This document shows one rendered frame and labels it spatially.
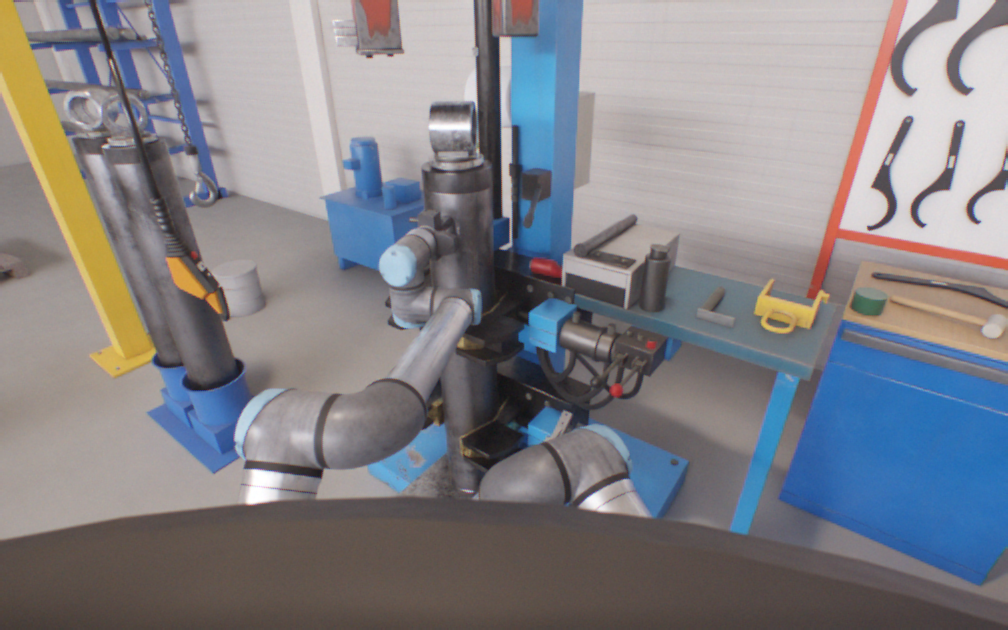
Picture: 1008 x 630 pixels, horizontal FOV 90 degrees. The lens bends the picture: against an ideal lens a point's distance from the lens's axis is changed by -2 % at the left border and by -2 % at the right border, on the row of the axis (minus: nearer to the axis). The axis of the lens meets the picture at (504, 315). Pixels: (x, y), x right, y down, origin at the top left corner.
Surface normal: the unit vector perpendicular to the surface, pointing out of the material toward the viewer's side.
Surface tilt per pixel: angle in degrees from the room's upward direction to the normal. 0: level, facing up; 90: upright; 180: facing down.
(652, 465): 0
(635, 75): 90
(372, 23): 90
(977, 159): 90
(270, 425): 42
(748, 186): 90
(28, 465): 0
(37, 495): 0
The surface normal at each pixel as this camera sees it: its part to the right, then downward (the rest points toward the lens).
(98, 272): 0.80, 0.29
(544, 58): -0.60, 0.40
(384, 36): 0.33, 0.46
